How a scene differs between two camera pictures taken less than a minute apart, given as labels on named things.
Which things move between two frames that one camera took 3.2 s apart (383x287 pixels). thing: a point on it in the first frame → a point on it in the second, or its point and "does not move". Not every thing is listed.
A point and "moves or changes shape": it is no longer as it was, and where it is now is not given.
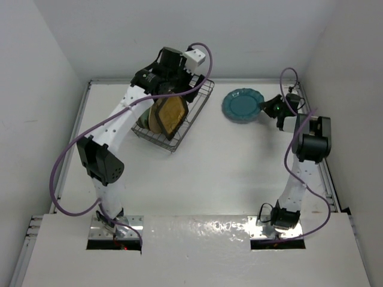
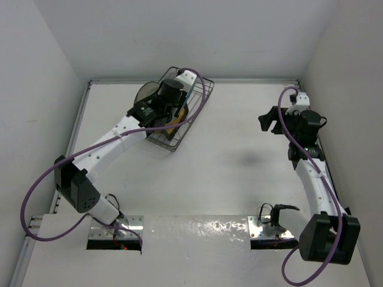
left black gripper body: [179, 80] → [169, 113]
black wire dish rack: [205, 86] does not move
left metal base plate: [98, 231] does not move
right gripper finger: [268, 106] → [267, 119]
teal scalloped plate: [242, 105] moves or changes shape
